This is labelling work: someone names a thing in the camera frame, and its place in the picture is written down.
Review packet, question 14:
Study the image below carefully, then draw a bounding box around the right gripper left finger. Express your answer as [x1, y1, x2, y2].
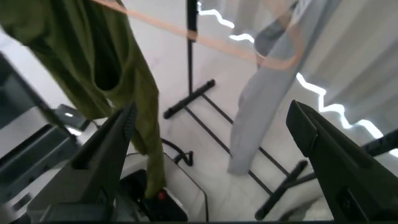
[27, 102, 139, 223]

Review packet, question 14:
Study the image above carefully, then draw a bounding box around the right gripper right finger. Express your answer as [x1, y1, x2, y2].
[285, 99, 398, 223]

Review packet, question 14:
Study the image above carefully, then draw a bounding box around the green garment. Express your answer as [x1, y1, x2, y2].
[0, 0, 167, 200]

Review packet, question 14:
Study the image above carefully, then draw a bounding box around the pink clothes hanger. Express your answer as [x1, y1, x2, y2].
[90, 0, 305, 71]

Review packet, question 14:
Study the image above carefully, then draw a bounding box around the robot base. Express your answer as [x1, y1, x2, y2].
[0, 52, 209, 223]

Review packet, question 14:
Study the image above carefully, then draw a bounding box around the black clothes rack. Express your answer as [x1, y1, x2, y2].
[163, 0, 398, 220]

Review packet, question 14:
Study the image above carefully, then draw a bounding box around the black power adapter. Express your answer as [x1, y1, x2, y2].
[54, 104, 91, 131]

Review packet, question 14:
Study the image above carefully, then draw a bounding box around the white curtain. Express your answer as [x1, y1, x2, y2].
[198, 0, 398, 141]

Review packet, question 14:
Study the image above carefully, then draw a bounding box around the black cable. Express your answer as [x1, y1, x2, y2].
[160, 138, 194, 167]

